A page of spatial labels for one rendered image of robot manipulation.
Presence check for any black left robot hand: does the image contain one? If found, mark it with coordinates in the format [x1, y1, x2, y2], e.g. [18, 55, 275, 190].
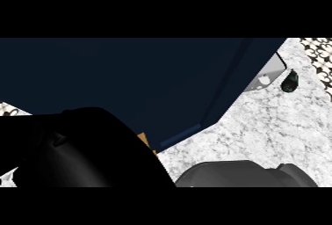
[0, 106, 178, 188]

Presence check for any brown wooden cabinet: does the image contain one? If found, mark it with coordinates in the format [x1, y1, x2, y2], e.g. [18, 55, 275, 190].
[136, 132, 158, 156]

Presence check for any large dark navy cabinet door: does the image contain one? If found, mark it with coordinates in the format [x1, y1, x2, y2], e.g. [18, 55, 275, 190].
[0, 37, 288, 153]

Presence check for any dark green wine bottle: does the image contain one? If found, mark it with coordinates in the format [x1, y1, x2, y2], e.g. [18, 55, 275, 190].
[281, 69, 302, 93]

